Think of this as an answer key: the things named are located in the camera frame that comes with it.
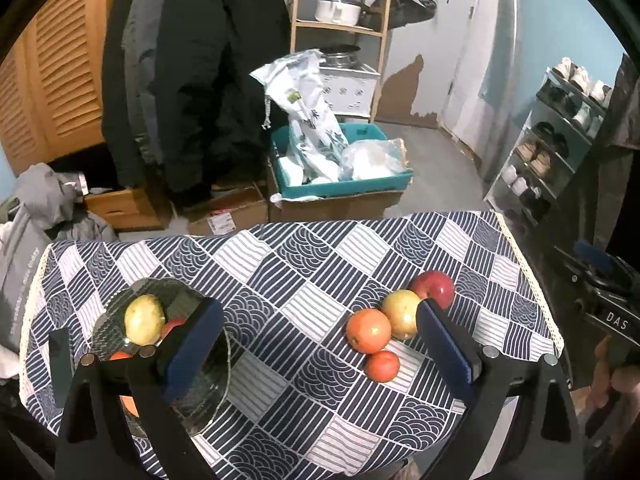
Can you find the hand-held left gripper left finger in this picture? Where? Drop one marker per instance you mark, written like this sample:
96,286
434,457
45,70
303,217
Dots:
195,350

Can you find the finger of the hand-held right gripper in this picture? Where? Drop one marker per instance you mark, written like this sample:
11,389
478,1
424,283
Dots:
597,257

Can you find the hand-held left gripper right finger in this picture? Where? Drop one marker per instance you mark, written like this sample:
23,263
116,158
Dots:
445,345

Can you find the red apple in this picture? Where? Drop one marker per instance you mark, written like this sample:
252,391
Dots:
434,287
170,329

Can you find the green glass bowl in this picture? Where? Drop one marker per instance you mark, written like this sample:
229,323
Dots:
210,385

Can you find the large orange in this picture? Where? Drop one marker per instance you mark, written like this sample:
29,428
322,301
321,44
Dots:
369,330

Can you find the person's right hand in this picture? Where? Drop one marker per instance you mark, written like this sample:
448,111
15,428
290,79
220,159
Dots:
622,382

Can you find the group of shoes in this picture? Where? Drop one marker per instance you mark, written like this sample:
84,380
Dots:
542,160

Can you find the flat labelled cardboard box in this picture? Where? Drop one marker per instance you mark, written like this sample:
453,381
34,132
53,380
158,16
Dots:
225,215

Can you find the blue white patterned tablecloth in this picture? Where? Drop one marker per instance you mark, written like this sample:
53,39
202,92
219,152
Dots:
310,270

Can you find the grey shoe rack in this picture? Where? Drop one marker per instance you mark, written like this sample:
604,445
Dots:
545,120

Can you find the wooden drawer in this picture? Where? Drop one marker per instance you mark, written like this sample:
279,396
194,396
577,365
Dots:
125,207

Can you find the large cardboard box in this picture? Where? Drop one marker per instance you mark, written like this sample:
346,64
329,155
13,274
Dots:
330,207

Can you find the teal plastic crate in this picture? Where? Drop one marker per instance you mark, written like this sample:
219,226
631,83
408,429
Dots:
350,187

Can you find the grey fabric bag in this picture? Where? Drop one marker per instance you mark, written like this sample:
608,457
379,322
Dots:
22,270

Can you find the clear plastic bag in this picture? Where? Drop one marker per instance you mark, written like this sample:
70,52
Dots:
372,160

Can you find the pile of grey clothes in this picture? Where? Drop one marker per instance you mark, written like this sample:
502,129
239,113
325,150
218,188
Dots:
55,195

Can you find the pale blue door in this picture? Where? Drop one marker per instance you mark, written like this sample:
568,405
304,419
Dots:
480,60

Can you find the white printed rice bag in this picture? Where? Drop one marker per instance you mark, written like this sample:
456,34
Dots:
310,120

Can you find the white patterned box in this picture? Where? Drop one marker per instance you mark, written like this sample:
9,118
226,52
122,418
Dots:
352,90

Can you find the black hanging coat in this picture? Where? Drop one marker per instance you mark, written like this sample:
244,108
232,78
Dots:
215,60

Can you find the wooden shelf rack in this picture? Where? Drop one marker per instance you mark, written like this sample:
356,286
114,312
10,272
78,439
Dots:
380,60

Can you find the grey hanging jacket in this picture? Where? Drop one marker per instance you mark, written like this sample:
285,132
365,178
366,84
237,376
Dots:
142,60

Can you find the steel pot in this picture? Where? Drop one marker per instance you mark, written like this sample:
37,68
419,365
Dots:
340,55

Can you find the dark hanging bag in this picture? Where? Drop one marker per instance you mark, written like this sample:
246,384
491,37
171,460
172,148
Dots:
410,5

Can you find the wooden louvered wardrobe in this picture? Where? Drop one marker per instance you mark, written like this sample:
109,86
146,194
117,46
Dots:
55,60

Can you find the white cooking pot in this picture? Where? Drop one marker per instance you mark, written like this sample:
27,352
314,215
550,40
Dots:
337,10

